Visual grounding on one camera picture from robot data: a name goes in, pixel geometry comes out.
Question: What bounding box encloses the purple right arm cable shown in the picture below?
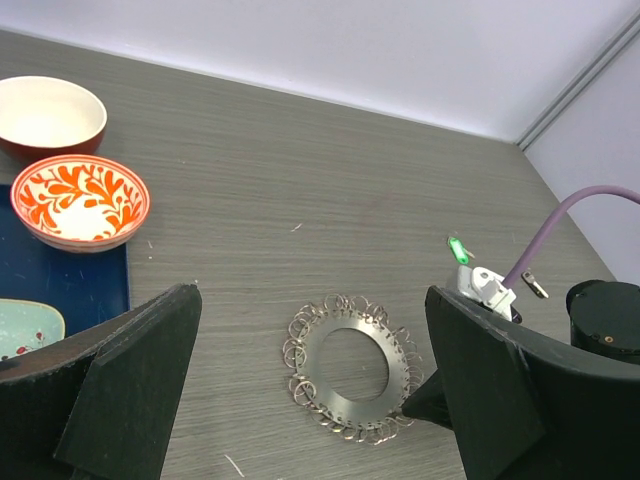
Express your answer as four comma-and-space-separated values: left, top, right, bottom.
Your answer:
502, 185, 640, 290

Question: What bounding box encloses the metal disc with keyrings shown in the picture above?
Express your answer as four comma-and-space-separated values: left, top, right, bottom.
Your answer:
282, 294, 425, 445

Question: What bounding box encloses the dark blue tray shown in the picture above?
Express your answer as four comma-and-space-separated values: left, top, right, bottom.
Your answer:
0, 184, 131, 336

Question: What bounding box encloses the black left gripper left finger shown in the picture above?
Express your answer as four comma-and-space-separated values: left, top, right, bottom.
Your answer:
1, 284, 202, 479

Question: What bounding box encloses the black tagged key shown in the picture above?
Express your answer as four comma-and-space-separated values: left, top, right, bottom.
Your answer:
521, 270, 549, 299

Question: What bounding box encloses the orange floral patterned bowl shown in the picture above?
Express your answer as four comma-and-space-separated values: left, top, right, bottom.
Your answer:
9, 154, 151, 253

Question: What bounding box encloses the light green rectangular plate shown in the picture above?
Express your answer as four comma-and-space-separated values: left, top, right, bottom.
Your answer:
0, 298, 66, 361

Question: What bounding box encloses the white bowl red outside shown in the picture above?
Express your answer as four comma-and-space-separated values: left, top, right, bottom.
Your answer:
1, 76, 108, 164

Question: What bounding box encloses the green key tag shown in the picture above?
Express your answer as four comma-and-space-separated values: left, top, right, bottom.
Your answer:
447, 236, 475, 265

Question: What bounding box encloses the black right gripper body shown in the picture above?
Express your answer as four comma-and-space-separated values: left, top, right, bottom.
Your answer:
565, 280, 639, 364

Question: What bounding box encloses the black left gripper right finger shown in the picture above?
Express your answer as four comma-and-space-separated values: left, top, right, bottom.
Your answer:
402, 287, 639, 479

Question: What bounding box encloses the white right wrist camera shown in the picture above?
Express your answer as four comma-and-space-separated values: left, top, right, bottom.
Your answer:
446, 265, 516, 323

